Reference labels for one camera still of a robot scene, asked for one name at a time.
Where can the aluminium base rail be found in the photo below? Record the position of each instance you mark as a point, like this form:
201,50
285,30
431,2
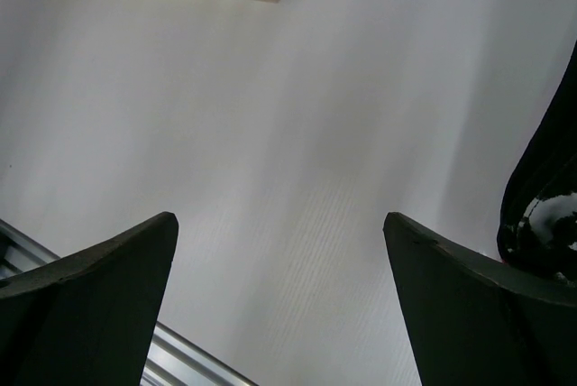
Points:
171,360

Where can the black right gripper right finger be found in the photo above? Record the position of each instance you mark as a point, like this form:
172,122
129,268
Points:
474,321

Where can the black white patterned garment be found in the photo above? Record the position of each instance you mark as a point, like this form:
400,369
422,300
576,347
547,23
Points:
537,226

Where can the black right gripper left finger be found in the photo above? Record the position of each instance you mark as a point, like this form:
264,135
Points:
88,318

